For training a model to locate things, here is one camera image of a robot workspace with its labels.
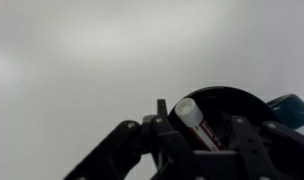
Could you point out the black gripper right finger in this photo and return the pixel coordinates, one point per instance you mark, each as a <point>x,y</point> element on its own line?
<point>270,151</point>

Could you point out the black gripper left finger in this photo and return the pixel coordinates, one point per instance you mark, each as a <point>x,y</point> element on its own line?
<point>122,149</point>

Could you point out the white marker with red label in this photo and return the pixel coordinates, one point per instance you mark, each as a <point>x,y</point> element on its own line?
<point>190,114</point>

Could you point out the dark blue mug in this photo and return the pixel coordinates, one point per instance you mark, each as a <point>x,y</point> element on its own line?
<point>219,103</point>

